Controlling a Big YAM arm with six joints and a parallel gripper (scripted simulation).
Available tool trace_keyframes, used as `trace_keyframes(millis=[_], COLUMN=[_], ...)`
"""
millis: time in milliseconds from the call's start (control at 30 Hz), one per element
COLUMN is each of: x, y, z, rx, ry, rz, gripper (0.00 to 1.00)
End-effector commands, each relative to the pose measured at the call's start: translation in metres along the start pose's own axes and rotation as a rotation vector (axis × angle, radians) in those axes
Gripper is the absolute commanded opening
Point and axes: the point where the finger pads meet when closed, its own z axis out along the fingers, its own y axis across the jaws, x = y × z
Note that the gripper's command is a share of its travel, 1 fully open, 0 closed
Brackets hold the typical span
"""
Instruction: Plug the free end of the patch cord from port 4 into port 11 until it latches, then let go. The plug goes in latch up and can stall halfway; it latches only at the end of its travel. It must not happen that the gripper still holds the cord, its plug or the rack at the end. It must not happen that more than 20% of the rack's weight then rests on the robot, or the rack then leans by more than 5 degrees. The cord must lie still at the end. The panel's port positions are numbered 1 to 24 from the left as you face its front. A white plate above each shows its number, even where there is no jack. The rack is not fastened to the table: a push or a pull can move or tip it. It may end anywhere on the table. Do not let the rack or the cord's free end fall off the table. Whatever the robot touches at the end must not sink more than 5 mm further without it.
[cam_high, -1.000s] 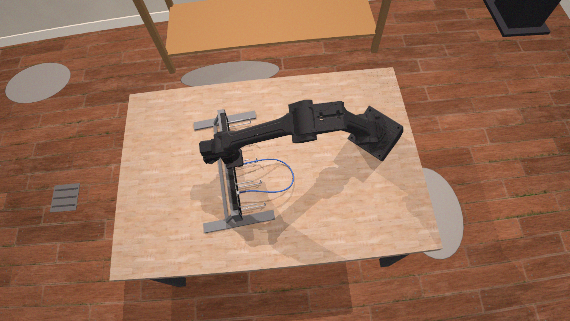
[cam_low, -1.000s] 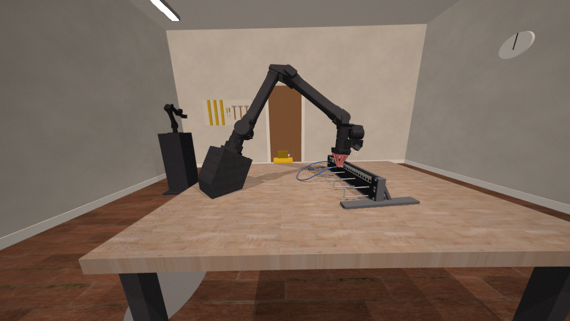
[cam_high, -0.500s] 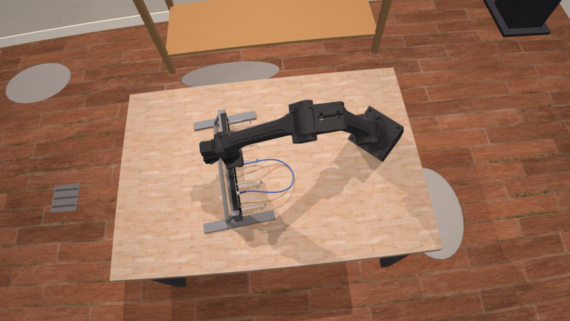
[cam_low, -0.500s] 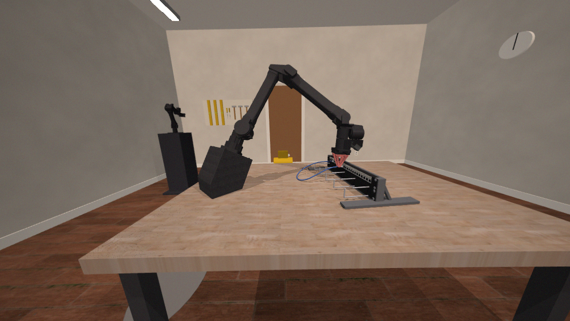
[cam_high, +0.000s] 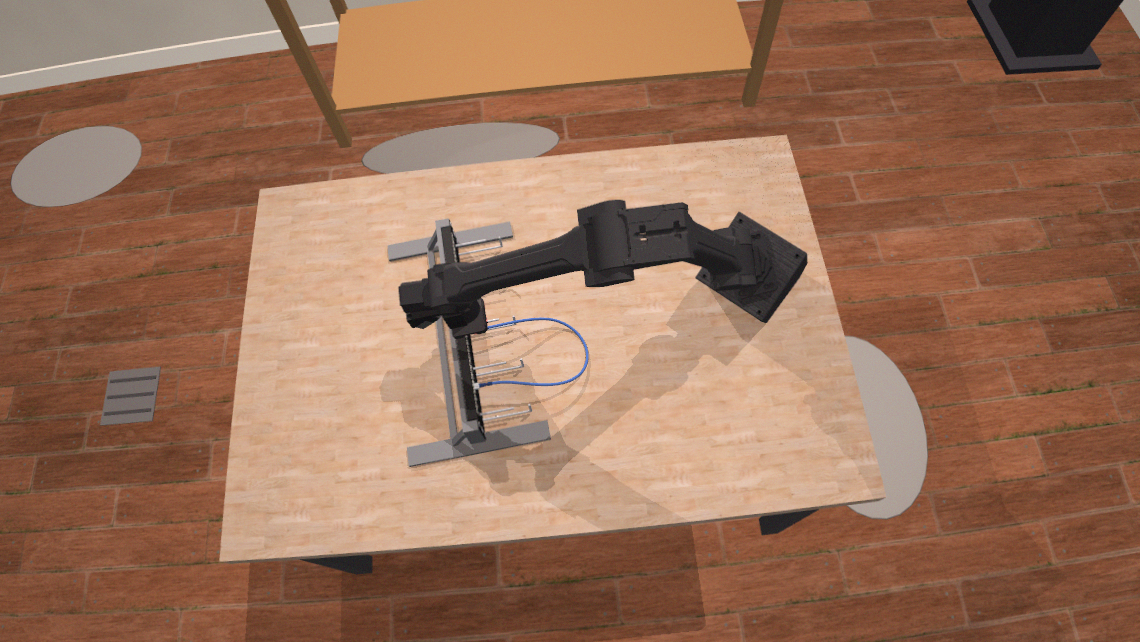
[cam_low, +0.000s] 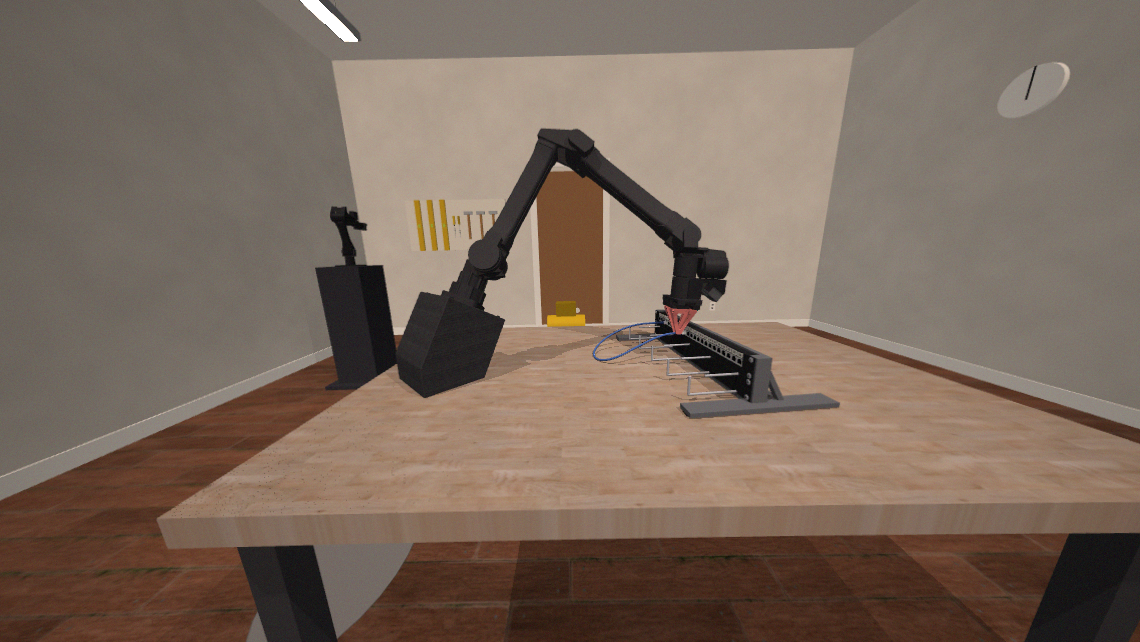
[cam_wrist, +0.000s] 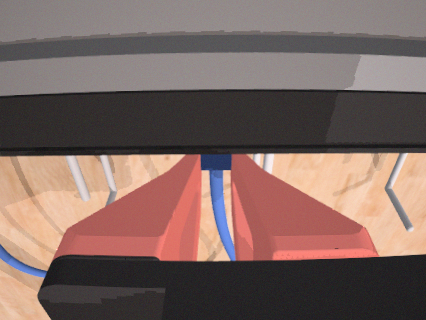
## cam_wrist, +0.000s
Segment blue patch cord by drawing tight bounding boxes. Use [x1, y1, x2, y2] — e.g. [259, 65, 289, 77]
[0, 170, 235, 278]

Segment white network cable plug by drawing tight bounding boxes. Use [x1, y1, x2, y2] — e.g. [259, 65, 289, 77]
[200, 154, 232, 171]

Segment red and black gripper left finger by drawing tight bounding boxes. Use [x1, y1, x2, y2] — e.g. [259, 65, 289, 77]
[52, 155, 202, 261]

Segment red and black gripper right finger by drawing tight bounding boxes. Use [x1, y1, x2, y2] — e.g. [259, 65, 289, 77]
[230, 154, 379, 260]

